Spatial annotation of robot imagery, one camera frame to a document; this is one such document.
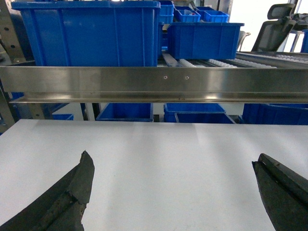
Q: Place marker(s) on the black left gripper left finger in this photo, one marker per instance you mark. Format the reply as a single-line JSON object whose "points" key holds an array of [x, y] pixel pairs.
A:
{"points": [[62, 206]]}

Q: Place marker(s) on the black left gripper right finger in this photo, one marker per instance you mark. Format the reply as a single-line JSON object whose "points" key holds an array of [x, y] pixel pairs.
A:
{"points": [[284, 194]]}

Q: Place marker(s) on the blue bin lower right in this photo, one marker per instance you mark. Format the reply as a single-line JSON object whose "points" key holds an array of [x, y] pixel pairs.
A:
{"points": [[275, 114]]}

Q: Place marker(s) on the blue bin lower left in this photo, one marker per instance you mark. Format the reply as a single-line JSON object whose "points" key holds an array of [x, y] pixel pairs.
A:
{"points": [[130, 112]]}

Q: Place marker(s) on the blue bin lower middle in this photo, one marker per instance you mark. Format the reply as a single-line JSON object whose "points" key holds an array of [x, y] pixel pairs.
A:
{"points": [[196, 113]]}

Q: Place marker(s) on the grey mesh office chair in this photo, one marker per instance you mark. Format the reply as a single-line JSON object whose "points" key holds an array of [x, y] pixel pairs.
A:
{"points": [[280, 23]]}

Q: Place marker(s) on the large blue plastic crate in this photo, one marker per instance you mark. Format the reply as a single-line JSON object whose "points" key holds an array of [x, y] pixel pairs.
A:
{"points": [[91, 33]]}

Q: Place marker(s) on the medium blue plastic bin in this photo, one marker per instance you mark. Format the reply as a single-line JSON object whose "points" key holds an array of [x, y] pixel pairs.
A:
{"points": [[203, 41]]}

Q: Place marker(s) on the small blue background bin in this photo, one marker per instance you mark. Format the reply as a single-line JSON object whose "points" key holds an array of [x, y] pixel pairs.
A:
{"points": [[215, 17]]}

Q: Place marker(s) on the small blue bin with item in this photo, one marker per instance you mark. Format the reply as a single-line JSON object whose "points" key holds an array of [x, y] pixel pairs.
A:
{"points": [[187, 16]]}

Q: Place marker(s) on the stainless steel shelf rail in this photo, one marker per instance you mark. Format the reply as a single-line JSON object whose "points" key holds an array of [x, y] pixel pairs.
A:
{"points": [[156, 84]]}

